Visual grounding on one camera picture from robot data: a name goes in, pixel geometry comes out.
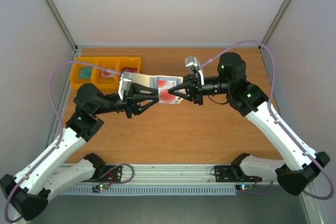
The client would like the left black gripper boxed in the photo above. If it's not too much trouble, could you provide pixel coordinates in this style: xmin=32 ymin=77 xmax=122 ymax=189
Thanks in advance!
xmin=94 ymin=83 xmax=161 ymax=118

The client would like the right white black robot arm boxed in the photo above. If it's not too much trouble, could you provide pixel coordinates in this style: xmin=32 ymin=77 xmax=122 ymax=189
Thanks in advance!
xmin=169 ymin=52 xmax=330 ymax=196

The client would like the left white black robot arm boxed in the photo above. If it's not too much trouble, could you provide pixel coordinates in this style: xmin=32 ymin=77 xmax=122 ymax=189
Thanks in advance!
xmin=1 ymin=82 xmax=159 ymax=223

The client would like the red card in bin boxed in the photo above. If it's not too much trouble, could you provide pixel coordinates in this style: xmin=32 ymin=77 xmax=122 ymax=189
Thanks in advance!
xmin=122 ymin=67 xmax=138 ymax=73

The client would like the white red-dot card in bin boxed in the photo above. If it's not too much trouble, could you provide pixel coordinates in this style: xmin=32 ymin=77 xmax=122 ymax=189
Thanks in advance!
xmin=101 ymin=69 xmax=115 ymax=78

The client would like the teal card in bin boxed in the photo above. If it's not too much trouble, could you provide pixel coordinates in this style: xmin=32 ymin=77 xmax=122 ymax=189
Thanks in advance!
xmin=78 ymin=67 xmax=92 ymax=79

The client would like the yellow three-compartment bin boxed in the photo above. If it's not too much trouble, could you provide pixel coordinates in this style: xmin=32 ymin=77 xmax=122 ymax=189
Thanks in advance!
xmin=70 ymin=56 xmax=142 ymax=90

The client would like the left small circuit board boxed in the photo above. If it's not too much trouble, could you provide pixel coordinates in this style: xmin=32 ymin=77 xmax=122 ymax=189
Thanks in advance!
xmin=92 ymin=184 xmax=109 ymax=193

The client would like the small circuit board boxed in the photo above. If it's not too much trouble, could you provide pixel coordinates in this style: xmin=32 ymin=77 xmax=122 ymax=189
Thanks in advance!
xmin=92 ymin=184 xmax=109 ymax=193
xmin=237 ymin=184 xmax=254 ymax=190

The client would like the right small circuit board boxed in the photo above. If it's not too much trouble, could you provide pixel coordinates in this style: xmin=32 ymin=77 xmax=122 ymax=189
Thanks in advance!
xmin=237 ymin=184 xmax=254 ymax=190

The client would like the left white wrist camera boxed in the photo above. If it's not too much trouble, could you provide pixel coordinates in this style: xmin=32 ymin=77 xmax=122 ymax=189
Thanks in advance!
xmin=118 ymin=71 xmax=132 ymax=100

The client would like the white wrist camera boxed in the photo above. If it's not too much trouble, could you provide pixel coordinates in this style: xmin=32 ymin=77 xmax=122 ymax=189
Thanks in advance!
xmin=118 ymin=71 xmax=132 ymax=100
xmin=185 ymin=56 xmax=204 ymax=85

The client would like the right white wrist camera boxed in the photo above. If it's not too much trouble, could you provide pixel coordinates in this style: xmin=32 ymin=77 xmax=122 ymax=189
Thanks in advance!
xmin=185 ymin=56 xmax=204 ymax=85

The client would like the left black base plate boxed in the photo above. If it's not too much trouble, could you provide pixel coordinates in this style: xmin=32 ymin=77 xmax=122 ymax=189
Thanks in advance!
xmin=83 ymin=165 xmax=122 ymax=183

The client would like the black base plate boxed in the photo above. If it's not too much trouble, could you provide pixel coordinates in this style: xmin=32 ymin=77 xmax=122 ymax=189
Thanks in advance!
xmin=83 ymin=165 xmax=122 ymax=183
xmin=210 ymin=165 xmax=262 ymax=183

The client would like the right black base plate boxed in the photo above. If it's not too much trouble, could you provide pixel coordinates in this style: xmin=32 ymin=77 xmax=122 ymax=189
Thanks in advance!
xmin=210 ymin=165 xmax=262 ymax=183

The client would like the grey slotted cable duct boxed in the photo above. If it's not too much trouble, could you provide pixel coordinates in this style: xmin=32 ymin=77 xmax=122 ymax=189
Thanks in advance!
xmin=62 ymin=185 xmax=236 ymax=197

